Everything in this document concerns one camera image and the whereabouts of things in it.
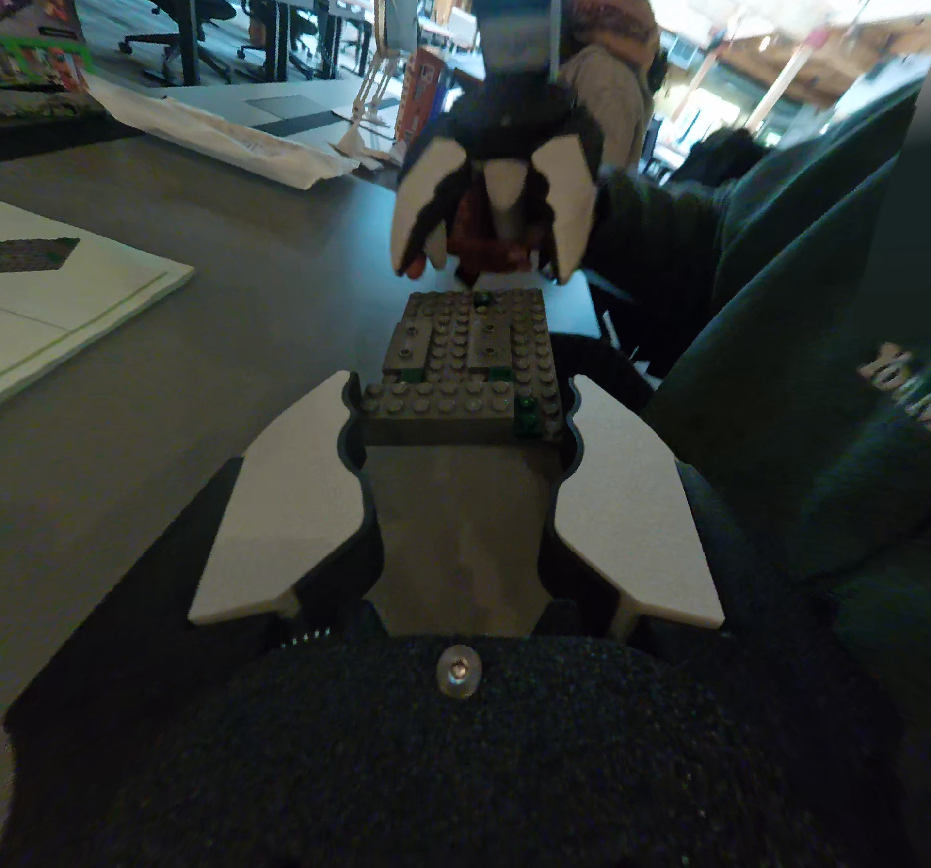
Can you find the wooden stand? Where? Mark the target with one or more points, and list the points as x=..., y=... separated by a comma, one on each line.
x=378, y=75

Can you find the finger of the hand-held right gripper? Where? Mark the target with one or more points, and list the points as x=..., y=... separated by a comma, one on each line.
x=571, y=206
x=422, y=192

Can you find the colourful toy set box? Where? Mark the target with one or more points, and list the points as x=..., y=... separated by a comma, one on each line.
x=36, y=10

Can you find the grey toy brick plate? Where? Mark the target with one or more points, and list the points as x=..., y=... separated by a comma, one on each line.
x=458, y=344

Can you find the person's right hand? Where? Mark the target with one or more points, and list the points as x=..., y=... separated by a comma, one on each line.
x=476, y=246

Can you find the white instruction booklet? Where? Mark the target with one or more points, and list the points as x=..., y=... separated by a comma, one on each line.
x=73, y=315

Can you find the crumpled white paper bag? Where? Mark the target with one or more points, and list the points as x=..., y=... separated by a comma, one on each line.
x=218, y=134

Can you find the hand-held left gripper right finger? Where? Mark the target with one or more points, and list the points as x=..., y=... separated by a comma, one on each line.
x=625, y=512

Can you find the black office chair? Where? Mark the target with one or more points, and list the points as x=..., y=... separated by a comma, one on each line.
x=291, y=25
x=196, y=6

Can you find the white paper sheet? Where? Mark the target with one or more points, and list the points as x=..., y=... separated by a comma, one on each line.
x=574, y=301

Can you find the person's dark green sweatshirt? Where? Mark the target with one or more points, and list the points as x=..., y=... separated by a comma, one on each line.
x=764, y=410

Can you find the orange carton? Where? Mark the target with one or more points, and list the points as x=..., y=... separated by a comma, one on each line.
x=420, y=97

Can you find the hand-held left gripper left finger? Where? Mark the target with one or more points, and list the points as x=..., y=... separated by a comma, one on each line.
x=284, y=504

